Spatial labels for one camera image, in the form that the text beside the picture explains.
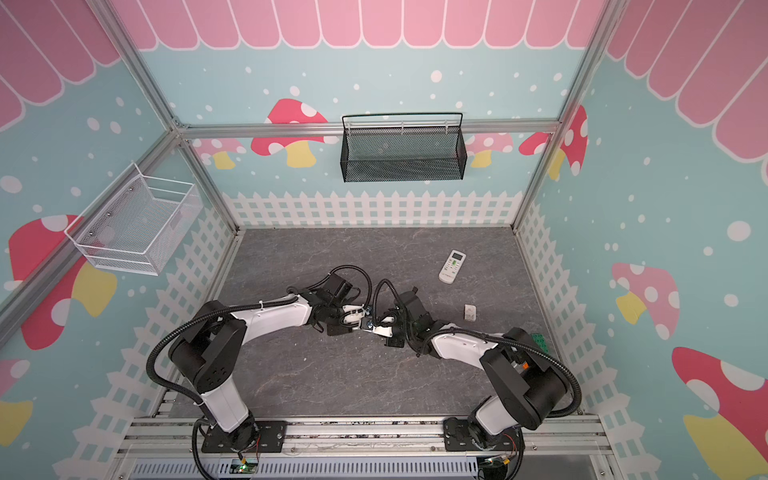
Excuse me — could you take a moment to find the white remote with green buttons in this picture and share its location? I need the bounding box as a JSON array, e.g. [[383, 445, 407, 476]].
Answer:
[[342, 313, 373, 330]]

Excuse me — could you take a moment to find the white battery cover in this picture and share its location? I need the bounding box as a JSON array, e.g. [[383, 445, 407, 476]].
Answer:
[[464, 304, 477, 322]]

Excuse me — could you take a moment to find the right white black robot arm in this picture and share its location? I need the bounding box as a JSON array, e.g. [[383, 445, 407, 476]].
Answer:
[[364, 279, 583, 451]]

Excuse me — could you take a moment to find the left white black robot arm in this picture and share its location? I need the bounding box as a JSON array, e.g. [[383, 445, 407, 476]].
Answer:
[[145, 265, 373, 453]]

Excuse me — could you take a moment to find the white air conditioner remote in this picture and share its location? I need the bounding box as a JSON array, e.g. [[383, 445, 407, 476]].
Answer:
[[438, 250, 466, 285]]

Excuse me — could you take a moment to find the green toy brick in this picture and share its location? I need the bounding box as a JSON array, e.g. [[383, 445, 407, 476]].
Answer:
[[531, 333, 550, 353]]

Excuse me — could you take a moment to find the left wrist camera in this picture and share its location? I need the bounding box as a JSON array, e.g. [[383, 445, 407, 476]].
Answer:
[[342, 305, 367, 322]]

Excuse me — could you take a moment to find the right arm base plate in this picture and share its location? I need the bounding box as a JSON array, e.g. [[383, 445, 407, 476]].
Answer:
[[442, 417, 525, 452]]

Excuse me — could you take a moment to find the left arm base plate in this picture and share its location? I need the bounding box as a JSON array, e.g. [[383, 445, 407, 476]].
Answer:
[[202, 420, 288, 454]]

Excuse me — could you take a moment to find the black wire mesh basket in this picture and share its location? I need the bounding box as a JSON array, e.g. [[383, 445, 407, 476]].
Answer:
[[340, 112, 468, 183]]

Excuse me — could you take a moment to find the white wire mesh basket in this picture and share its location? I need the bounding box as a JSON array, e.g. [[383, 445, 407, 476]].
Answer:
[[64, 164, 203, 276]]

